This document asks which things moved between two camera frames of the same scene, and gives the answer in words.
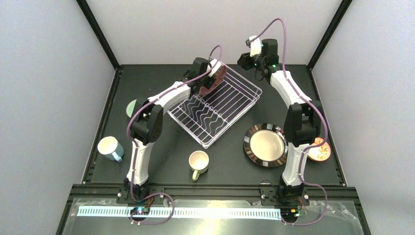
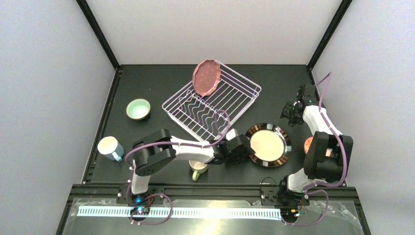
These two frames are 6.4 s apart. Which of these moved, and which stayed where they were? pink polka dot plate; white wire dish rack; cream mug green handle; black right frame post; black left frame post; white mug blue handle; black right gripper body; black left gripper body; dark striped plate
Moved: black right gripper body; pink polka dot plate; black left gripper body
Stayed: white mug blue handle; dark striped plate; cream mug green handle; black right frame post; black left frame post; white wire dish rack
